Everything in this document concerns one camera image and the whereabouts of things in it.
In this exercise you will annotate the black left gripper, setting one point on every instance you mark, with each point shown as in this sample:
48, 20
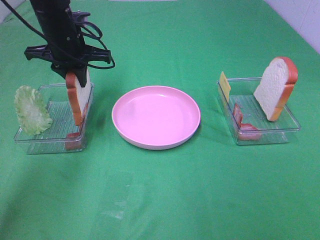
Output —
76, 53

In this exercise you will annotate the toy bread slice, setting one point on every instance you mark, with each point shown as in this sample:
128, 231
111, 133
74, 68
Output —
276, 86
78, 96

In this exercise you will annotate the green lettuce leaf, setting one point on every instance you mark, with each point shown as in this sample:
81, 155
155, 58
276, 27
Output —
31, 111

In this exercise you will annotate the bacon strip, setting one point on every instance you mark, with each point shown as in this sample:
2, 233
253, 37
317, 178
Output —
77, 143
245, 129

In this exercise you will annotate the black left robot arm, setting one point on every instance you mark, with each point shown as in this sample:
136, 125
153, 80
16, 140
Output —
64, 32

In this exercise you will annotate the left clear plastic tray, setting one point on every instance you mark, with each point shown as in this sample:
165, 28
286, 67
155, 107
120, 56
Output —
52, 140

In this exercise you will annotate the clear plastic tray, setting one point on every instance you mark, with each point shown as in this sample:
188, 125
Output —
52, 140
266, 132

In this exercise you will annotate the pink round plate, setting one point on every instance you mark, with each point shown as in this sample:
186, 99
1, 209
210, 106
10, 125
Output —
156, 117

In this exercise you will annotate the yellow cheese slice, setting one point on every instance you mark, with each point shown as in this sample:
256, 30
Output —
225, 86

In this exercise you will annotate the green tablecloth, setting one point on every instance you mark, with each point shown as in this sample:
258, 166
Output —
206, 189

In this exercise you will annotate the right clear plastic tray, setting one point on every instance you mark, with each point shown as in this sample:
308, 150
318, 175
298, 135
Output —
266, 132

